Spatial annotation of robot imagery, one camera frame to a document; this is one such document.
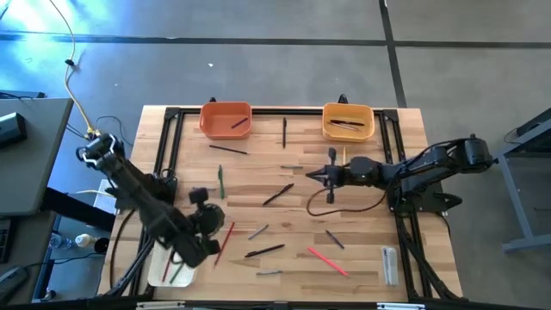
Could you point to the white plastic bin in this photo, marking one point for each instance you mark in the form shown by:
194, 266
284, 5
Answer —
155, 262

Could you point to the white stapler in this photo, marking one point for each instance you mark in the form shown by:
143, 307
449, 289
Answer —
390, 264

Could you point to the grey handheld device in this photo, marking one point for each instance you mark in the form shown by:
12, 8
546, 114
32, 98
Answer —
10, 282

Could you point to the pink pencil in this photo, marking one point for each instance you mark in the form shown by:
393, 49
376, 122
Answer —
328, 262

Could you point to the white bottle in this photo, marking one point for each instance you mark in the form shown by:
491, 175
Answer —
84, 239

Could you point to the grey side table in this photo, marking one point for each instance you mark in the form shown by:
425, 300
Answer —
30, 172

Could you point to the orange plastic bin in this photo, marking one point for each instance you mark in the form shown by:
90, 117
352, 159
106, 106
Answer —
215, 125

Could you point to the black box device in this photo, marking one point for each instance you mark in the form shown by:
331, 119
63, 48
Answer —
10, 129

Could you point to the clear water bottle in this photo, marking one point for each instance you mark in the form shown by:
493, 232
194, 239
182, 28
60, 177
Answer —
60, 242

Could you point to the black pen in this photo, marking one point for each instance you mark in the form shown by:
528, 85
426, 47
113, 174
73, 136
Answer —
264, 250
354, 123
278, 194
284, 132

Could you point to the black keyboard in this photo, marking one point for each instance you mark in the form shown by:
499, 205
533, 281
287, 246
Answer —
4, 239

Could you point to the lilac pen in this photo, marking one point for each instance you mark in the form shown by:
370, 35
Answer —
344, 127

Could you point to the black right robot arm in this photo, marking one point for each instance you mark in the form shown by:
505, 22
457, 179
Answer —
430, 165

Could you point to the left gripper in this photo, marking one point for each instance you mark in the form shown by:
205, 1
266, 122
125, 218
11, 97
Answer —
211, 219

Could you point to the purple crayon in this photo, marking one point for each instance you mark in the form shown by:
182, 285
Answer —
239, 122

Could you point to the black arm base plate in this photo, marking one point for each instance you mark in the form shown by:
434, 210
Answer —
435, 202

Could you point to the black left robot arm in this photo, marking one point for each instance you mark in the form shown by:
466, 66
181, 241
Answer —
138, 202

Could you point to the green pencil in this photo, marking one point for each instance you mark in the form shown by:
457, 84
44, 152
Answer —
176, 274

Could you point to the yellow plastic bin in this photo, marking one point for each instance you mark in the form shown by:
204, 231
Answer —
348, 134

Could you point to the green pen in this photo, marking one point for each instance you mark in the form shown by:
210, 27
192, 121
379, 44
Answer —
221, 183

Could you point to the dark blue crayon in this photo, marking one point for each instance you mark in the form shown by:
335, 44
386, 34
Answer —
335, 239

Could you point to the white paper sheet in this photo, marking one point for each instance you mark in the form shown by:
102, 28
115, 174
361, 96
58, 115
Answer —
102, 202

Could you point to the yellow pencil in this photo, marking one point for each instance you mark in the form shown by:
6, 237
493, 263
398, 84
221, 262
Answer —
344, 155

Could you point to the black aluminium table frame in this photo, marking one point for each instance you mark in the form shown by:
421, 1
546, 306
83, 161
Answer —
301, 111

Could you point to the black round cap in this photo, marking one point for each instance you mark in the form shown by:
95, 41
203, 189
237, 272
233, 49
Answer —
102, 246

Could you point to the black support beam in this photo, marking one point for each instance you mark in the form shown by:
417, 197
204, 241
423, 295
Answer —
77, 211

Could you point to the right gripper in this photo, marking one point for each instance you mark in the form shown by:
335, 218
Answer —
338, 174

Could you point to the blue-grey table frame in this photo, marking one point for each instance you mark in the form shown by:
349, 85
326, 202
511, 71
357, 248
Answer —
515, 194

